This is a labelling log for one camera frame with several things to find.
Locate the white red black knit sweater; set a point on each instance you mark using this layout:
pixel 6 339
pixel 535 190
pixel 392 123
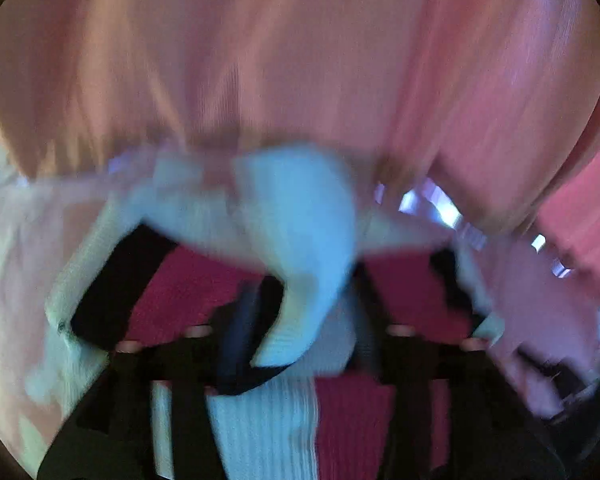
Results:
pixel 324 416

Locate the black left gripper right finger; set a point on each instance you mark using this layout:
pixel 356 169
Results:
pixel 453 415

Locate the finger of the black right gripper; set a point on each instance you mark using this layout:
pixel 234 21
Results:
pixel 570 386

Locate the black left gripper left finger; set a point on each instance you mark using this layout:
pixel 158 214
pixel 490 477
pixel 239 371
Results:
pixel 109 433

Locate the pink bow pattern blanket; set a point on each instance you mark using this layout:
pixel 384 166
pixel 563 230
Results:
pixel 47 222

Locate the pink curtain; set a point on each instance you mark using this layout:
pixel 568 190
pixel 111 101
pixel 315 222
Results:
pixel 497 100

